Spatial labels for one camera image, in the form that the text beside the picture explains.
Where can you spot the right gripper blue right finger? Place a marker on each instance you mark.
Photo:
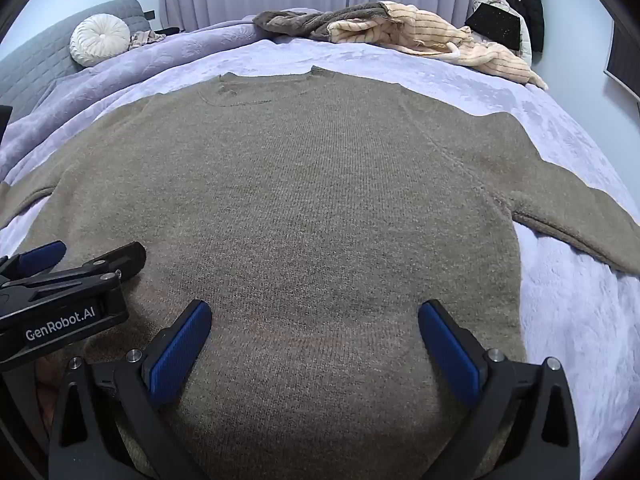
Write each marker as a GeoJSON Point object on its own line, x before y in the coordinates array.
{"type": "Point", "coordinates": [543, 440]}

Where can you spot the round white pleated cushion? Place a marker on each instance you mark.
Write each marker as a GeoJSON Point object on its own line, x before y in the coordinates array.
{"type": "Point", "coordinates": [99, 38]}

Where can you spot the olive brown knit sweater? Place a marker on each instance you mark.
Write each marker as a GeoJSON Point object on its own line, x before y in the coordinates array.
{"type": "Point", "coordinates": [314, 213]}

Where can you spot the cream striped knit garment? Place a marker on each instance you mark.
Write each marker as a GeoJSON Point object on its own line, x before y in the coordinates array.
{"type": "Point", "coordinates": [411, 30]}

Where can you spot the white puffer jacket black panel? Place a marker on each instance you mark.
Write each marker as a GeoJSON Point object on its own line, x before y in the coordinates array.
{"type": "Point", "coordinates": [497, 21]}

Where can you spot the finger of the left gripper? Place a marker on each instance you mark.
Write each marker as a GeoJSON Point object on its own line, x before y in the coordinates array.
{"type": "Point", "coordinates": [126, 262]}
{"type": "Point", "coordinates": [34, 261]}

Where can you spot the beige patterned cloth by pillow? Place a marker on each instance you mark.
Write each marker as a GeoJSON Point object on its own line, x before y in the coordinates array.
{"type": "Point", "coordinates": [142, 38]}

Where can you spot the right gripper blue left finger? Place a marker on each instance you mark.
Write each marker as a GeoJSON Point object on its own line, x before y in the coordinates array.
{"type": "Point", "coordinates": [85, 442]}

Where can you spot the grey-brown fuzzy garment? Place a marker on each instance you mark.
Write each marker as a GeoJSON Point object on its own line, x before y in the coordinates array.
{"type": "Point", "coordinates": [315, 25]}

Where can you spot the dark wall-mounted screen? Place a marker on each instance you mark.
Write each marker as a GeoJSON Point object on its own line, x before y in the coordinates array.
{"type": "Point", "coordinates": [623, 64]}

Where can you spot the grey quilted headboard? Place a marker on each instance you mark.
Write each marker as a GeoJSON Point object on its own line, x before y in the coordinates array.
{"type": "Point", "coordinates": [28, 72]}

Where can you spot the lavender plush bed blanket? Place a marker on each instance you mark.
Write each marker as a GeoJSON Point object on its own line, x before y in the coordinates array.
{"type": "Point", "coordinates": [572, 305]}

